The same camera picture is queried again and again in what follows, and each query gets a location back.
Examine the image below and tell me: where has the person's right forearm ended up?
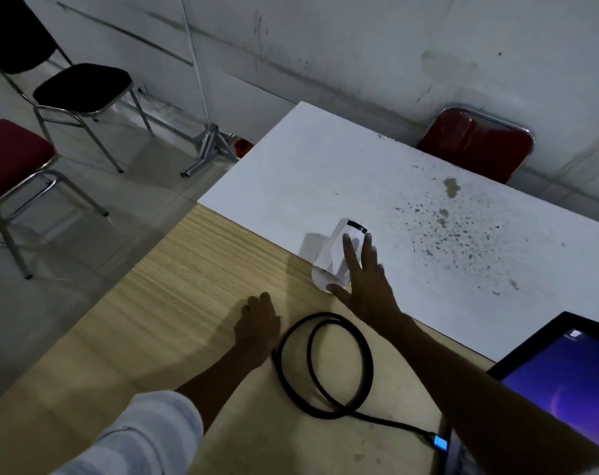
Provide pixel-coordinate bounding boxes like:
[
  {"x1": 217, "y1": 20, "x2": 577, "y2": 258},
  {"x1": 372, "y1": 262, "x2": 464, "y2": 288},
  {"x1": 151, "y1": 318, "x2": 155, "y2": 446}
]
[{"x1": 379, "y1": 311, "x2": 599, "y2": 475}]

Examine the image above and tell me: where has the person's left hand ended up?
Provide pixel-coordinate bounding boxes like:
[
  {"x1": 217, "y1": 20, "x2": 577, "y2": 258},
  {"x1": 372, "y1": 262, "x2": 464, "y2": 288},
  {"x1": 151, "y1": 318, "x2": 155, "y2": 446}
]
[{"x1": 234, "y1": 292, "x2": 282, "y2": 373}]

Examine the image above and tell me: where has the white cylindrical device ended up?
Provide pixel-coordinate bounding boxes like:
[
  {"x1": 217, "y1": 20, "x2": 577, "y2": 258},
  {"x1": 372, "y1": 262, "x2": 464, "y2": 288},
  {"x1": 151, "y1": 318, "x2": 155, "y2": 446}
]
[{"x1": 311, "y1": 217, "x2": 374, "y2": 295}]

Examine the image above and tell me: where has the red padded metal chair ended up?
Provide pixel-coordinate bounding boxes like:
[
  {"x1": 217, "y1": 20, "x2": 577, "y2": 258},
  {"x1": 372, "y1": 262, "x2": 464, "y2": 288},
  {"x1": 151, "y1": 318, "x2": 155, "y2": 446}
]
[
  {"x1": 415, "y1": 106, "x2": 536, "y2": 186},
  {"x1": 0, "y1": 118, "x2": 110, "y2": 281}
]

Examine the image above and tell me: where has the black coiled cable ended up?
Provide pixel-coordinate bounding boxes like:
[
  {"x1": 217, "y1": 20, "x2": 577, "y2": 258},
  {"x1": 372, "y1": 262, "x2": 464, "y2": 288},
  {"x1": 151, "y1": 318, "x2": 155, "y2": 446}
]
[{"x1": 272, "y1": 312, "x2": 436, "y2": 438}]

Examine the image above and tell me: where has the black laptop with purple screen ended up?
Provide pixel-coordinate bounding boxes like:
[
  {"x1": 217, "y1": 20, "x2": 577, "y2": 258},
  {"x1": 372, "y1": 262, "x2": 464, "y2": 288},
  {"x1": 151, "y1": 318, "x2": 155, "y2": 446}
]
[{"x1": 487, "y1": 311, "x2": 599, "y2": 460}]

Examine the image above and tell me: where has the person's right hand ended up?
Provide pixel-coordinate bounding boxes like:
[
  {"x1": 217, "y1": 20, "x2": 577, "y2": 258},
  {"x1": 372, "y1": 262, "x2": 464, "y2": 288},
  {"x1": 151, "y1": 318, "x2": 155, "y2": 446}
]
[{"x1": 327, "y1": 233, "x2": 412, "y2": 335}]

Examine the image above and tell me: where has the metal tripod stand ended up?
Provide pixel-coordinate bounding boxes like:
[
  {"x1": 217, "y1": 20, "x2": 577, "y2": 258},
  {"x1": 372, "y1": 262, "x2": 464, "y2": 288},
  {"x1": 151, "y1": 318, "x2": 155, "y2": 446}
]
[{"x1": 180, "y1": 0, "x2": 241, "y2": 179}]

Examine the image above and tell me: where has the black padded metal chair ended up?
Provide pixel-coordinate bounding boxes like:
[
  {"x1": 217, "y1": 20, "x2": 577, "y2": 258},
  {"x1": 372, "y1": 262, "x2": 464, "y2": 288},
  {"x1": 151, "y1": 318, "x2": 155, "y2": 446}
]
[{"x1": 0, "y1": 0, "x2": 155, "y2": 174}]

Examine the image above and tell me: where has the person's left forearm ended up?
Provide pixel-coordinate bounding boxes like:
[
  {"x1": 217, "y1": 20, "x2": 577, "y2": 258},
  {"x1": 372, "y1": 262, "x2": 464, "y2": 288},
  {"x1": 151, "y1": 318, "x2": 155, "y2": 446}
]
[{"x1": 175, "y1": 341, "x2": 275, "y2": 436}]

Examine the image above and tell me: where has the white sleeve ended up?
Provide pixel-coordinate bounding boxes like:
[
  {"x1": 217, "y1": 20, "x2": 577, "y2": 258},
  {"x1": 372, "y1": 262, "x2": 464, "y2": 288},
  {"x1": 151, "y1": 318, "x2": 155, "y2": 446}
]
[{"x1": 52, "y1": 390, "x2": 204, "y2": 475}]

